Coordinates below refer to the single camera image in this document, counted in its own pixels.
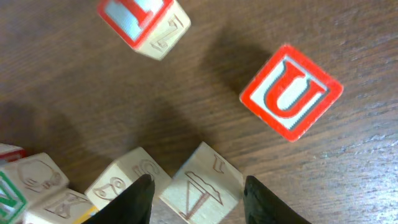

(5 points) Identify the red letter Y block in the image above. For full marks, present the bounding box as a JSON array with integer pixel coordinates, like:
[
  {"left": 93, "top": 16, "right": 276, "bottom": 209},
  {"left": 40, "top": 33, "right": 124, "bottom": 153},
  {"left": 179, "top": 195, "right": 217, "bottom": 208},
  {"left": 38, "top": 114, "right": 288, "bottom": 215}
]
[{"left": 160, "top": 142, "right": 244, "bottom": 224}]

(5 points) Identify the wooden block beside N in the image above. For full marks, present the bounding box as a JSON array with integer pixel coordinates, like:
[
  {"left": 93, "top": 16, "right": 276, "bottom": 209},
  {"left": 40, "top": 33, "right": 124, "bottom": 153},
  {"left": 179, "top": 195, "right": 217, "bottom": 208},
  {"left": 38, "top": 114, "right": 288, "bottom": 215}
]
[{"left": 1, "top": 153, "right": 69, "bottom": 205}]

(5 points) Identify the green letter N block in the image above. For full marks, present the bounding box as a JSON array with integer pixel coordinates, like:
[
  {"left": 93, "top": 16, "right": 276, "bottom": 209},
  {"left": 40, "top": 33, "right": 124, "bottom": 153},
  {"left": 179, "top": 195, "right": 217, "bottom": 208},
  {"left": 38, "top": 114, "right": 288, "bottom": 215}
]
[{"left": 1, "top": 171, "right": 27, "bottom": 224}]

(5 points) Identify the red letter U block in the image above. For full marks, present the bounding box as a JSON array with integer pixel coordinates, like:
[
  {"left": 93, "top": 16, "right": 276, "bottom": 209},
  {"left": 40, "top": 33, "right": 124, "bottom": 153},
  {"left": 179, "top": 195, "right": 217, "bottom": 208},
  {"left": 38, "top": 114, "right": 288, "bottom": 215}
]
[{"left": 239, "top": 44, "right": 344, "bottom": 142}]

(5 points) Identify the plain wooden picture block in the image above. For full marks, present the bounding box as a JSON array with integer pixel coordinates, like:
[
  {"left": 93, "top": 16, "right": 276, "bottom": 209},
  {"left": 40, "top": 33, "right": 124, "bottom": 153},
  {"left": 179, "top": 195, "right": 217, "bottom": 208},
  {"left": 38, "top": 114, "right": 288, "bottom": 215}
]
[{"left": 0, "top": 143, "right": 27, "bottom": 164}]

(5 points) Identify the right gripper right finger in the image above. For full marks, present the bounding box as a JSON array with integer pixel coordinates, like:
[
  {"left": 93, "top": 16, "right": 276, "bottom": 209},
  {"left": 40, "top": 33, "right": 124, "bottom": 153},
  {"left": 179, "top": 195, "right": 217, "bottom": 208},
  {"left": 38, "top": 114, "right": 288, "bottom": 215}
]
[{"left": 243, "top": 175, "right": 311, "bottom": 224}]

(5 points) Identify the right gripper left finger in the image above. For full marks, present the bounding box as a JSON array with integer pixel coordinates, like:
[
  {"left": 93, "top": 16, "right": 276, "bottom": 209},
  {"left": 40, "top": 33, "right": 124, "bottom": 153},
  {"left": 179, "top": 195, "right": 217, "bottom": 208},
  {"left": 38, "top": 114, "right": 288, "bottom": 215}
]
[{"left": 83, "top": 174, "right": 155, "bottom": 224}]

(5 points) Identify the wooden block red side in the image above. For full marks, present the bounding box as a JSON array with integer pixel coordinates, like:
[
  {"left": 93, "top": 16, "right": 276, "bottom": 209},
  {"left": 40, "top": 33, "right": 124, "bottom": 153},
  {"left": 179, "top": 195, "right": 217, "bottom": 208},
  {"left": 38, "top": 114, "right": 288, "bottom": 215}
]
[{"left": 23, "top": 189, "right": 98, "bottom": 224}]

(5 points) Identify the red letter I block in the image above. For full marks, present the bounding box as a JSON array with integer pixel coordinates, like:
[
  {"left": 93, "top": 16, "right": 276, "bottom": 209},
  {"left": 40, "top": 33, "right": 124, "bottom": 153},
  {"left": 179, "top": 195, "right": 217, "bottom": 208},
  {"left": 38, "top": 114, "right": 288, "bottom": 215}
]
[{"left": 98, "top": 0, "right": 191, "bottom": 60}]

